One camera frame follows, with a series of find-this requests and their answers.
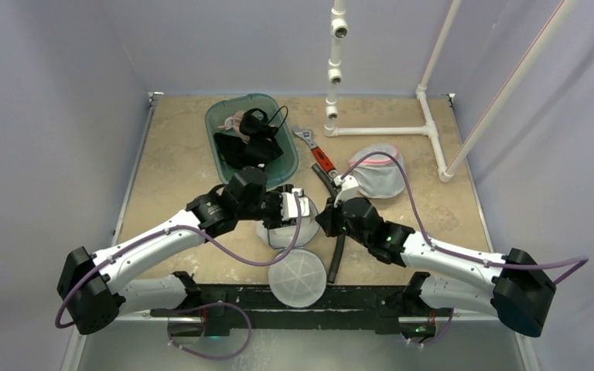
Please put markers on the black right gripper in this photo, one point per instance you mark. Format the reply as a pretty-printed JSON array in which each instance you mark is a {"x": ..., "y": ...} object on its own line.
[{"x": 331, "y": 208}]

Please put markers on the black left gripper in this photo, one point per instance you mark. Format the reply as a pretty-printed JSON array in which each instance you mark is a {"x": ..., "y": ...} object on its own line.
[{"x": 277, "y": 221}]

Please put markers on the small pink-zip mesh bag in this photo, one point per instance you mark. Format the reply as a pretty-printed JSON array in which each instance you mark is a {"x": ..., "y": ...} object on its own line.
[{"x": 378, "y": 176}]

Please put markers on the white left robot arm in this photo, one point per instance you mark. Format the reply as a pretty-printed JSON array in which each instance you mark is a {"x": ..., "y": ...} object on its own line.
[{"x": 97, "y": 287}]

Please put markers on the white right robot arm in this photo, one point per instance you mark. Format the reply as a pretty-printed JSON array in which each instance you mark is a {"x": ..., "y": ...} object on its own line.
[{"x": 511, "y": 287}]

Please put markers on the beige bra in basin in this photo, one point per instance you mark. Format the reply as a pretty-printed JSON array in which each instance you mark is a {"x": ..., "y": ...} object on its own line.
[{"x": 232, "y": 123}]

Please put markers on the teal plastic basin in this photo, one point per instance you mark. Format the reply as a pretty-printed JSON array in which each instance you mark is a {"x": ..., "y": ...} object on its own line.
[{"x": 280, "y": 170}]

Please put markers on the black garment in basin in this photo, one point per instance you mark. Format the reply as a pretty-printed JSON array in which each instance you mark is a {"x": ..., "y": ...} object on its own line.
[{"x": 238, "y": 154}]

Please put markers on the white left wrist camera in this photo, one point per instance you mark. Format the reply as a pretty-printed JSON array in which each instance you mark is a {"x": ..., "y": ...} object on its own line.
[{"x": 295, "y": 204}]

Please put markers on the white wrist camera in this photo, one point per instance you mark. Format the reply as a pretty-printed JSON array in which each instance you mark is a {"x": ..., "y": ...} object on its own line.
[
  {"x": 295, "y": 204},
  {"x": 347, "y": 188}
]

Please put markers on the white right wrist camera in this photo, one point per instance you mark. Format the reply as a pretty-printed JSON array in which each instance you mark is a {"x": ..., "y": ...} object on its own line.
[{"x": 347, "y": 188}]

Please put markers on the red-handled adjustable wrench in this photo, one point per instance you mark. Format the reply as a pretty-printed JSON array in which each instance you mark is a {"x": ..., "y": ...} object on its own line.
[{"x": 321, "y": 158}]

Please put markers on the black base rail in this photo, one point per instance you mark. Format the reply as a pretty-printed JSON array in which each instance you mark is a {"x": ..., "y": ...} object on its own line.
[{"x": 381, "y": 309}]

